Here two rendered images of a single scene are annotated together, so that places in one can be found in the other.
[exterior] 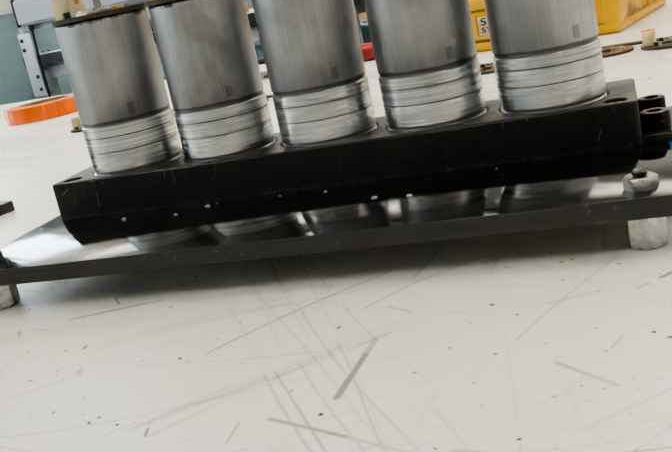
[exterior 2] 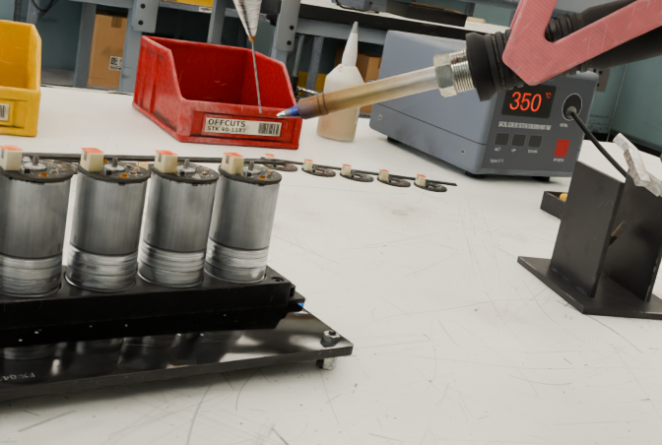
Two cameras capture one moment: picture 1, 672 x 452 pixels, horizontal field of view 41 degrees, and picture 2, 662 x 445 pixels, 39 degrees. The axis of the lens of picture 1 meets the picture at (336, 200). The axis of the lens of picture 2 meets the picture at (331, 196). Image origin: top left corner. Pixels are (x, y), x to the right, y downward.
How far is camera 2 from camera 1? 0.24 m
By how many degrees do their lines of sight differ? 55
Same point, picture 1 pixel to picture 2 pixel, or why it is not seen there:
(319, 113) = (122, 271)
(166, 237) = (63, 364)
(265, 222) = (128, 352)
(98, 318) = (45, 428)
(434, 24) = (204, 225)
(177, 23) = (43, 197)
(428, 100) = (190, 270)
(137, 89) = not seen: outside the picture
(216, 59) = (59, 224)
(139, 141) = not seen: outside the picture
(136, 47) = not seen: outside the picture
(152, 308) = (80, 417)
